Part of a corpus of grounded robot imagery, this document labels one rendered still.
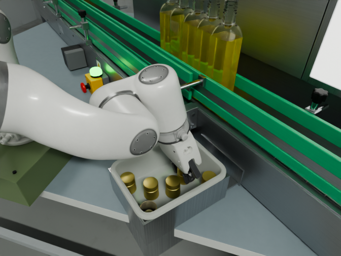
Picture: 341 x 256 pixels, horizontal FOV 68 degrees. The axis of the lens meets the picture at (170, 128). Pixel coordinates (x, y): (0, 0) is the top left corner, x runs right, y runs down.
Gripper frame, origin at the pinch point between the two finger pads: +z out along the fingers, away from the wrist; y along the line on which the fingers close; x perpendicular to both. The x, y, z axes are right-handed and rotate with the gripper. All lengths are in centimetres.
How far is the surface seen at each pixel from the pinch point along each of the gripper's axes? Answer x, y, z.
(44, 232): 60, 63, 67
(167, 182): 5.3, -1.3, -2.4
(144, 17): -37, 77, -2
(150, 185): 8.8, 0.2, -3.3
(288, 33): -35.8, 1.0, -17.8
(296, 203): -11.6, -21.8, 0.0
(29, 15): -17, 454, 78
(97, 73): -1, 52, -4
